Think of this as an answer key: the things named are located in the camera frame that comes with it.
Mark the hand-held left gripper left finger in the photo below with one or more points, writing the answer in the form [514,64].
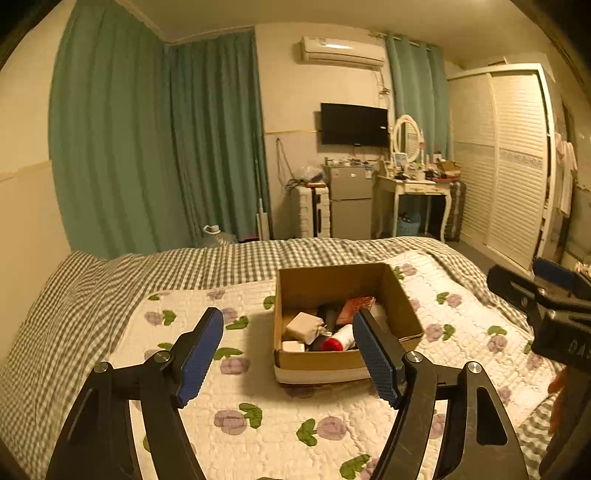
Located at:
[201,360]

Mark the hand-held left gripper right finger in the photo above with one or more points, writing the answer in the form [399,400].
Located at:
[375,360]

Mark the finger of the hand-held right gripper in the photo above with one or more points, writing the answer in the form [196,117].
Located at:
[554,272]
[512,288]

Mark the white plastic bottle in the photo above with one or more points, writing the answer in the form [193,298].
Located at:
[344,339]

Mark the red packet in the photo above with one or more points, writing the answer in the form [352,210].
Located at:
[353,308]

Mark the black cylindrical bottle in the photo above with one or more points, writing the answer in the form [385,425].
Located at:
[330,316]

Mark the white tissue packet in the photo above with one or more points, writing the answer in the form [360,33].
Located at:
[302,325]

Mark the person's right hand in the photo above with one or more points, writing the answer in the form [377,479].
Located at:
[557,397]

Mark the white floral quilt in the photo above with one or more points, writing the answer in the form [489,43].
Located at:
[240,415]

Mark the dark suitcase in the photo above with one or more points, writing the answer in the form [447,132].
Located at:
[456,212]

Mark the hanging white clothes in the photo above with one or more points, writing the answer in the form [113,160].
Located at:
[565,175]

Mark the white louvred wardrobe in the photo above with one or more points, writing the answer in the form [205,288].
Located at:
[508,161]

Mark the blue basket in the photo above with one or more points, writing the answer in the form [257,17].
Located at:
[410,225]

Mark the clear water jug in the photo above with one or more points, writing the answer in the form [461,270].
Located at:
[217,239]

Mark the small brown cardboard box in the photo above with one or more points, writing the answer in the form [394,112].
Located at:
[448,167]

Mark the white dressing table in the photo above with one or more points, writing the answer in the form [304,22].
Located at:
[415,188]

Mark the silver small fridge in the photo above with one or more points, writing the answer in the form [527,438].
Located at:
[348,203]

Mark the white ribbed suitcase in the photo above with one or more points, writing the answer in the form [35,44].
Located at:
[304,212]

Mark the white oval mirror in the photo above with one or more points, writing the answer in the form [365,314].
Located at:
[406,136]

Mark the clear plastic bag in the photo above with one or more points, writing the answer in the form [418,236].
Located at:
[308,174]

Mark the narrow green curtain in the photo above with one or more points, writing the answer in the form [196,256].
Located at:
[415,87]

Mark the wide green curtain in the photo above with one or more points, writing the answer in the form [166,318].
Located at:
[115,138]

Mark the white air conditioner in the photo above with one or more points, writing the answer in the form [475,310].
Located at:
[339,51]

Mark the black wall television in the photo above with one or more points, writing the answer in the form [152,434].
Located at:
[354,124]

